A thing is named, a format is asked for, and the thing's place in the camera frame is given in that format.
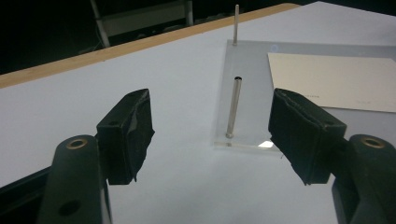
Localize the thick metal tube post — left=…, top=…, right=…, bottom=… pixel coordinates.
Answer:
left=225, top=76, right=244, bottom=139

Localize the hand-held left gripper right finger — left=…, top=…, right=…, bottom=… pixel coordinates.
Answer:
left=267, top=88, right=348, bottom=187

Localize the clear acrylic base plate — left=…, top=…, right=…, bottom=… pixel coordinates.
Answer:
left=213, top=39, right=396, bottom=155

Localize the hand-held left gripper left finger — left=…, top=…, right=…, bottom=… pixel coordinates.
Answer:
left=95, top=88, right=156, bottom=186

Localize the thin metal rod post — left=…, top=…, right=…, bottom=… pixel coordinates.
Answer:
left=232, top=4, right=241, bottom=47

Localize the cream paper card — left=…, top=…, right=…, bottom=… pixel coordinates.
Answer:
left=267, top=51, right=396, bottom=114

